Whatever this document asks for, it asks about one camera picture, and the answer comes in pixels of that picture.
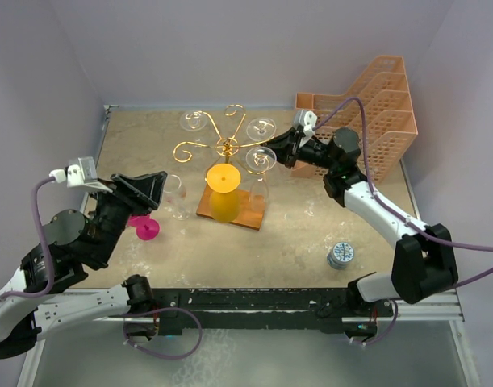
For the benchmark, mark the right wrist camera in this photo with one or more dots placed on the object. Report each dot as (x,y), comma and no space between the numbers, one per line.
(307,120)

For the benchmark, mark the peach plastic file organizer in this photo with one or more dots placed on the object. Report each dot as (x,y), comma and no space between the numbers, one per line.
(381,99)

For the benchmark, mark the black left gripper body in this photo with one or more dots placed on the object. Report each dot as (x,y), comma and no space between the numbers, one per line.
(139,202)

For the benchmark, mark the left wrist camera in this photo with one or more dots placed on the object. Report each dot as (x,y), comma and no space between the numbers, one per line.
(80,174)

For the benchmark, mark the clear champagne flute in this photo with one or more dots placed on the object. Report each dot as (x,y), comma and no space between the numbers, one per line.
(261,129)

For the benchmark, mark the black base frame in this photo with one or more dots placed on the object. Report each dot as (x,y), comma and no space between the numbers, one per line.
(327,310)

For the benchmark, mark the yellow plastic goblet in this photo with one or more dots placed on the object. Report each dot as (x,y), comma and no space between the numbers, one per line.
(224,180)

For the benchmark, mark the pink plastic goblet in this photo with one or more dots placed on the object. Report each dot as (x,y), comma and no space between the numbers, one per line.
(146,227)

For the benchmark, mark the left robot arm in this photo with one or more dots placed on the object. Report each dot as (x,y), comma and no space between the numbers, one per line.
(31,305)

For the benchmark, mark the clear wine glass front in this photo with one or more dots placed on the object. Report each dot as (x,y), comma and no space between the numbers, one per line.
(193,120)

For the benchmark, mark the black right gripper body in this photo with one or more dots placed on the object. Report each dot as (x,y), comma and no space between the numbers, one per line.
(294,151)

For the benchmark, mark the clear wine glass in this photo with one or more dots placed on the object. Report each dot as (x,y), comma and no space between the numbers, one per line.
(193,120)
(260,160)

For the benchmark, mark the blue white patterned tin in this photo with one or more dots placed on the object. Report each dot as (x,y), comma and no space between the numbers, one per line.
(341,255)

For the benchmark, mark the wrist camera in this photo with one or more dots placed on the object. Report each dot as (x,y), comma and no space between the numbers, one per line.
(307,120)
(80,174)

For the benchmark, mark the gold wine glass rack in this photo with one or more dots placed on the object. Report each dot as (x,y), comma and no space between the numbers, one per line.
(229,151)

